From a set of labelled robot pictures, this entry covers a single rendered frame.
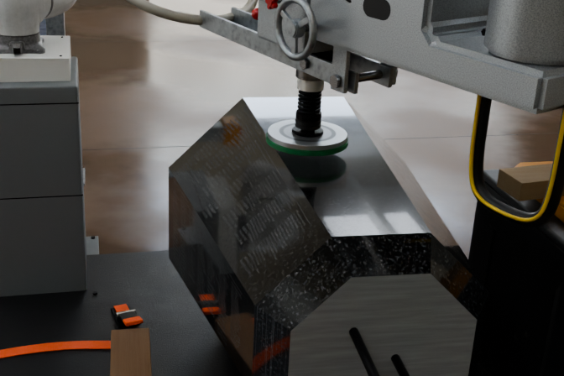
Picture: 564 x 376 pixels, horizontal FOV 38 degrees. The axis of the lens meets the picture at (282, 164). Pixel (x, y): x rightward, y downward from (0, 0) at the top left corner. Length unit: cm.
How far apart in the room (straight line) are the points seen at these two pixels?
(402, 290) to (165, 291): 151
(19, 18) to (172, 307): 113
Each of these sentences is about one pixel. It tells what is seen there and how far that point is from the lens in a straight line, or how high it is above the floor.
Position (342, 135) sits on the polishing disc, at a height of 88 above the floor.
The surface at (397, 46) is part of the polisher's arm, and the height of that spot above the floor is 121.
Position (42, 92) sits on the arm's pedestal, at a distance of 285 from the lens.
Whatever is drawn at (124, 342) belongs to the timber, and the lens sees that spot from 263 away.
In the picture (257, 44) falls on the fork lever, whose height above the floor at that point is 109.
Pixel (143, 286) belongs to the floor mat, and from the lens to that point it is 315.
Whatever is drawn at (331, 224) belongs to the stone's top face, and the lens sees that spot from 180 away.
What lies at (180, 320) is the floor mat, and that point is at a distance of 295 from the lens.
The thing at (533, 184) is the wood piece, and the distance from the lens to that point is 216.
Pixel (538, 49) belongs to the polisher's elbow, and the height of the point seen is 127.
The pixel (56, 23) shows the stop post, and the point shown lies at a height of 77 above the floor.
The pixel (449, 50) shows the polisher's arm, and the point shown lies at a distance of 166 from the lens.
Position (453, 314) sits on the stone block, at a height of 67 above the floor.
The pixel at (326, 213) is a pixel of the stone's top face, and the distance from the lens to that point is 185.
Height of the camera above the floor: 160
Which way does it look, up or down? 22 degrees down
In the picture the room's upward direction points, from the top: 3 degrees clockwise
